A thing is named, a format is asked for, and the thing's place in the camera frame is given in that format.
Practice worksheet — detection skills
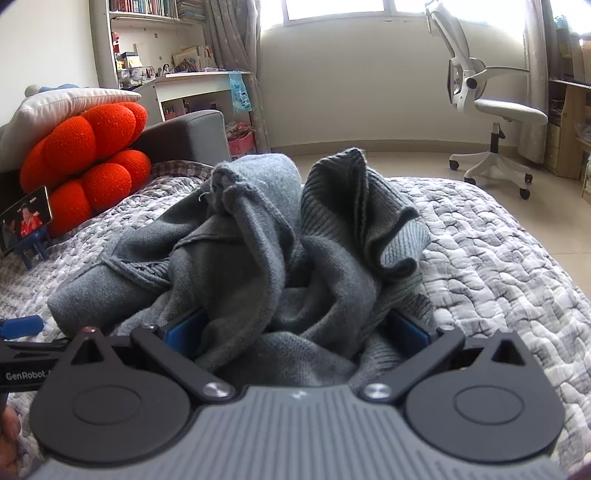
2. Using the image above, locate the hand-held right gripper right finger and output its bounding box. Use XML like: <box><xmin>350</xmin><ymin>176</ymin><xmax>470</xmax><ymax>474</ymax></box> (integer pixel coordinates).
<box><xmin>361</xmin><ymin>310</ymin><xmax>532</xmax><ymax>401</ymax></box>

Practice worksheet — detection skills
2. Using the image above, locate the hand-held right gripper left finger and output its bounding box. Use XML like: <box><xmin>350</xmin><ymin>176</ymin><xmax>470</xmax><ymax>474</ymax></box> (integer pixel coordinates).
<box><xmin>69</xmin><ymin>308</ymin><xmax>235</xmax><ymax>401</ymax></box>

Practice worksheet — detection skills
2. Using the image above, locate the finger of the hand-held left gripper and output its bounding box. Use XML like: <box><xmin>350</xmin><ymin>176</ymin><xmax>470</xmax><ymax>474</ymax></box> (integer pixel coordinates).
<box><xmin>0</xmin><ymin>315</ymin><xmax>70</xmax><ymax>348</ymax></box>

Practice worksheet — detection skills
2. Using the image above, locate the grey knit sweater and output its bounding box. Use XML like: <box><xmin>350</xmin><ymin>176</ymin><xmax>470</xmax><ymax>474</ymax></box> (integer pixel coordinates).
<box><xmin>47</xmin><ymin>148</ymin><xmax>435</xmax><ymax>388</ymax></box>

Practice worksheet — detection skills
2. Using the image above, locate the person's left hand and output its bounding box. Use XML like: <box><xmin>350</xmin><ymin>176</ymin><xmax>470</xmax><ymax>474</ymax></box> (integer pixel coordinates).
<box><xmin>0</xmin><ymin>408</ymin><xmax>20</xmax><ymax>472</ymax></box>

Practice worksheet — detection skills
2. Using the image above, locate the blue phone stand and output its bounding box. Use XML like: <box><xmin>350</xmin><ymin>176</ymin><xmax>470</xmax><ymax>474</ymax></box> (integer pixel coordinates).
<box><xmin>14</xmin><ymin>226</ymin><xmax>51</xmax><ymax>271</ymax></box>

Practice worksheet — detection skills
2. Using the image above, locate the grey white quilted blanket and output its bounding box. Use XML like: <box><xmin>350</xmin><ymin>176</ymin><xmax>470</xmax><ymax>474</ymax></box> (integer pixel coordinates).
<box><xmin>0</xmin><ymin>159</ymin><xmax>591</xmax><ymax>480</ymax></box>

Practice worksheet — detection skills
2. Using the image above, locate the smartphone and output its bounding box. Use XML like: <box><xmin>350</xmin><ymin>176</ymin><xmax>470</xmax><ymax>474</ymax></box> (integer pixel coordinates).
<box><xmin>0</xmin><ymin>185</ymin><xmax>52</xmax><ymax>259</ymax></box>

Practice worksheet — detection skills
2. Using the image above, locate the red knotted cushion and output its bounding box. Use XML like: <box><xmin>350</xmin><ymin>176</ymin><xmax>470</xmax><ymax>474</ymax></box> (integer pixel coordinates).
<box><xmin>19</xmin><ymin>102</ymin><xmax>152</xmax><ymax>238</ymax></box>

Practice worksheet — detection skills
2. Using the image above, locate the pink plastic basket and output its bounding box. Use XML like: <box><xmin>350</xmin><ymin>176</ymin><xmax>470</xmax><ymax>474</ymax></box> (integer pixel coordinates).
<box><xmin>226</xmin><ymin>131</ymin><xmax>257</xmax><ymax>158</ymax></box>

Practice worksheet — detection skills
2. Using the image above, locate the white pillow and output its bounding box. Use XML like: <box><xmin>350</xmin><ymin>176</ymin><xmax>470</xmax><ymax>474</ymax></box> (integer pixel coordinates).
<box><xmin>0</xmin><ymin>87</ymin><xmax>141</xmax><ymax>158</ymax></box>

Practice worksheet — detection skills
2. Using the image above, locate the white office chair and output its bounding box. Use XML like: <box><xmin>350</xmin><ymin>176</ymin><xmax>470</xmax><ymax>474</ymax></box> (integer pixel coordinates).
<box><xmin>425</xmin><ymin>0</ymin><xmax>550</xmax><ymax>200</ymax></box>

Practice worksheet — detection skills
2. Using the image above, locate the blue plush toy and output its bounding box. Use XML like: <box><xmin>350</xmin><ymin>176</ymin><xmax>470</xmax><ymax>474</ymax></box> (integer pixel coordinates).
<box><xmin>24</xmin><ymin>83</ymin><xmax>83</xmax><ymax>99</ymax></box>

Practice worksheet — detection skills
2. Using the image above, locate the blue printed plastic bag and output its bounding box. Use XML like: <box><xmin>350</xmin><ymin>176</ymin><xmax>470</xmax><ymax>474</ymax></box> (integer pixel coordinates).
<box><xmin>228</xmin><ymin>71</ymin><xmax>254</xmax><ymax>114</ymax></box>

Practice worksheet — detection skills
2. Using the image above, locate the wooden shelf unit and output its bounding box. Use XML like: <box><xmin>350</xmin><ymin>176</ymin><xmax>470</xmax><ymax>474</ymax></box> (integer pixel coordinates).
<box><xmin>545</xmin><ymin>14</ymin><xmax>591</xmax><ymax>204</ymax></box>

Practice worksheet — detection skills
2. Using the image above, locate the white desk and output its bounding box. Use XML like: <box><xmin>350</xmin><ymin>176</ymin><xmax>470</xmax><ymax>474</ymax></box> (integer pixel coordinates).
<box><xmin>121</xmin><ymin>70</ymin><xmax>259</xmax><ymax>158</ymax></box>

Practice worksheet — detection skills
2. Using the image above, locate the white bookshelf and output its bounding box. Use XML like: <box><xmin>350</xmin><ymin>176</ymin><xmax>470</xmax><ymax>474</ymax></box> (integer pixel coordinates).
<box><xmin>105</xmin><ymin>0</ymin><xmax>208</xmax><ymax>88</ymax></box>

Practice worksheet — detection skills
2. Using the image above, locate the row of books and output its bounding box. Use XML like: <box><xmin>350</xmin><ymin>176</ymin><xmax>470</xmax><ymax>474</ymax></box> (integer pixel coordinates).
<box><xmin>110</xmin><ymin>0</ymin><xmax>206</xmax><ymax>20</ymax></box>

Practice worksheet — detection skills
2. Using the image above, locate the window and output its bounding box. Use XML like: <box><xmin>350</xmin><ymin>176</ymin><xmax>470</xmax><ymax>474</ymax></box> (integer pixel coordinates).
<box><xmin>259</xmin><ymin>0</ymin><xmax>527</xmax><ymax>28</ymax></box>

